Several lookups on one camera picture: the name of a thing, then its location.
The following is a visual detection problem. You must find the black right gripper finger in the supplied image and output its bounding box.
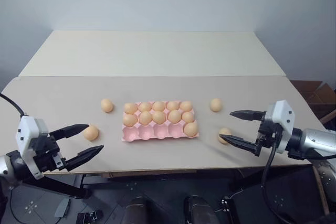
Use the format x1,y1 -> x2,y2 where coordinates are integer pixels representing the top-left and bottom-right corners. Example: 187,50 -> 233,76
229,109 -> 267,123
218,134 -> 260,154

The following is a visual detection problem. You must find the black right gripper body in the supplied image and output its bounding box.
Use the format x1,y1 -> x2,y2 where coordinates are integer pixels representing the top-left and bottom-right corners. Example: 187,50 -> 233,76
253,118 -> 281,157

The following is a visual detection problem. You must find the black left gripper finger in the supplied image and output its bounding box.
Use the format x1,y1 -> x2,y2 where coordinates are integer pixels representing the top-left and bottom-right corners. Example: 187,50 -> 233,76
49,123 -> 90,141
65,144 -> 105,172

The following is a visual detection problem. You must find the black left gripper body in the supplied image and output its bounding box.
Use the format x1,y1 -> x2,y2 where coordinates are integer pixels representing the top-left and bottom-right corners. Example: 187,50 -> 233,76
32,132 -> 68,174

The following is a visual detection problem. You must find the pink egg tray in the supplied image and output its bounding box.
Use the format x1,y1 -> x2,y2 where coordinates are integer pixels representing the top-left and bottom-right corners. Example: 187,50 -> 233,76
121,100 -> 200,142

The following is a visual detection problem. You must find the tan egg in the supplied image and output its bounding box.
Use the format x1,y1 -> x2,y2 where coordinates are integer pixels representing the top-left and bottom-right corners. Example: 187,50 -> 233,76
181,111 -> 195,123
166,100 -> 180,112
138,102 -> 153,113
122,113 -> 138,127
123,102 -> 139,115
183,122 -> 199,137
100,99 -> 114,113
209,98 -> 223,112
167,110 -> 182,124
152,111 -> 166,124
218,127 -> 233,145
152,101 -> 166,112
138,111 -> 153,125
83,125 -> 99,141
179,100 -> 193,112

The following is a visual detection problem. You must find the grey flat plastic piece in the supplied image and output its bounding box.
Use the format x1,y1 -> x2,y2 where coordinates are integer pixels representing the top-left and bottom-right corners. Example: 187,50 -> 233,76
54,198 -> 72,217

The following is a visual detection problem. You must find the brown cardboard box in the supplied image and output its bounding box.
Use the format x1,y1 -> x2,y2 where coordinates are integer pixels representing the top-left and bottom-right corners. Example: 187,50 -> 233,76
290,80 -> 336,125

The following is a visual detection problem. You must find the black clamp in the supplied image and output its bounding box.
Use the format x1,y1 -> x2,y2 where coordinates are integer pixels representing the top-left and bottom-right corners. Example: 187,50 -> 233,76
75,210 -> 103,224

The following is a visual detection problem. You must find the black box with white dots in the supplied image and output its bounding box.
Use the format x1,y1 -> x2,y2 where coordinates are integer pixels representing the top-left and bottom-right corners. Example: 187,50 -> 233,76
221,196 -> 238,224

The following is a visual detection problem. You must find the dark rounded shape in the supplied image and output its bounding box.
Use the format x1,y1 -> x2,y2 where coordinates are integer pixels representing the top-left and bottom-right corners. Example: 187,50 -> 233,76
183,195 -> 217,224
123,196 -> 148,224

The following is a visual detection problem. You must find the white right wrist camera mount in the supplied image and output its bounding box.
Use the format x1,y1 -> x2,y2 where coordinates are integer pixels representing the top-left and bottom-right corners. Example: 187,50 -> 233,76
261,100 -> 294,154

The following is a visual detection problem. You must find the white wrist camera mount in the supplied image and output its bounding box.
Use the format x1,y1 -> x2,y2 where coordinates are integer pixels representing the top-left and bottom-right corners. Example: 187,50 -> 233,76
15,115 -> 50,180
261,100 -> 294,154

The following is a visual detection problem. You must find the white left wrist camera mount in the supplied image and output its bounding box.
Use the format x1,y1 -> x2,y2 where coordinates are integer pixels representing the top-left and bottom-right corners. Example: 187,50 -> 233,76
15,115 -> 50,180

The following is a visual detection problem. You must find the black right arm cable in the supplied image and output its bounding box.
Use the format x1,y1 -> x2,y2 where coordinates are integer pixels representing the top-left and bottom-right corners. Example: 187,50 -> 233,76
260,141 -> 289,224

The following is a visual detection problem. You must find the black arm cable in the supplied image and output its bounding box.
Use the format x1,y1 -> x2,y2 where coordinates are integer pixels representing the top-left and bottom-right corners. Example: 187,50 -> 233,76
0,93 -> 28,118
260,141 -> 289,224

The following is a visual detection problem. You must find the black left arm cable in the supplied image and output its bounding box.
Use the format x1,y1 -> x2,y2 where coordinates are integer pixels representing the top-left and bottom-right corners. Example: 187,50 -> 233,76
0,93 -> 28,118

